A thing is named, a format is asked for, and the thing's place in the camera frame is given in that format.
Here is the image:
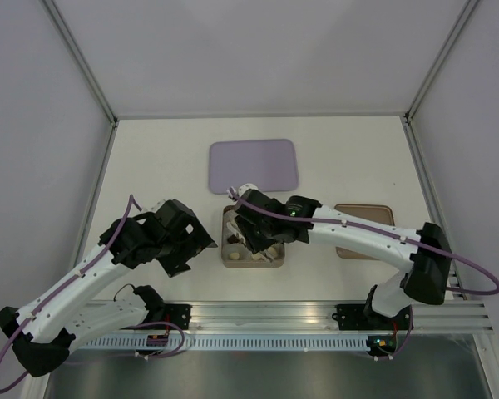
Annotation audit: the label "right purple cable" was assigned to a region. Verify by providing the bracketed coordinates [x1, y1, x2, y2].
[226, 185, 499, 362]

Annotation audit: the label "white metal tongs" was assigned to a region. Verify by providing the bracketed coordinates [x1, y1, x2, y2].
[225, 216, 275, 264]

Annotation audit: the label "beige box lid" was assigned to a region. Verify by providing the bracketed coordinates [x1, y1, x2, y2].
[334, 204, 395, 260]

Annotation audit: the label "left aluminium frame post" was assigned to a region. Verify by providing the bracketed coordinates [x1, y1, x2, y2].
[43, 0, 118, 126]

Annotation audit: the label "white slotted cable duct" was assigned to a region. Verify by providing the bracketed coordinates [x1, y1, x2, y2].
[81, 333, 368, 352]

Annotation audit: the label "purple plastic tray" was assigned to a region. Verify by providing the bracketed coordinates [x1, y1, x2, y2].
[208, 139, 299, 195]

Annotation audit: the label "beige chocolate box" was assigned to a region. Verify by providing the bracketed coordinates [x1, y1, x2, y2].
[220, 206, 285, 268]

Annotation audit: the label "right aluminium frame post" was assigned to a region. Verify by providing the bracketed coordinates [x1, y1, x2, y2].
[403, 0, 482, 122]

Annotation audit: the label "purple cable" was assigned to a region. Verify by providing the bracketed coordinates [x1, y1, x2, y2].
[0, 193, 145, 394]
[226, 185, 499, 362]

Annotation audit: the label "aluminium frame post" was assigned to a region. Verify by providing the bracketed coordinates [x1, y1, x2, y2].
[403, 0, 482, 122]
[43, 0, 118, 126]

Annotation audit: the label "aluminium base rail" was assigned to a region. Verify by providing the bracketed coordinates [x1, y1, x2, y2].
[66, 301, 494, 333]

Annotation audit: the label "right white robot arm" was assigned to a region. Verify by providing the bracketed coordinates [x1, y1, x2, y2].
[228, 185, 451, 328]

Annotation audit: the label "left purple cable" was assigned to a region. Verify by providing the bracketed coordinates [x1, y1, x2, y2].
[0, 193, 145, 394]

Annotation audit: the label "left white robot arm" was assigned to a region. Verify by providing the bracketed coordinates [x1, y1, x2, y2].
[0, 199, 217, 377]

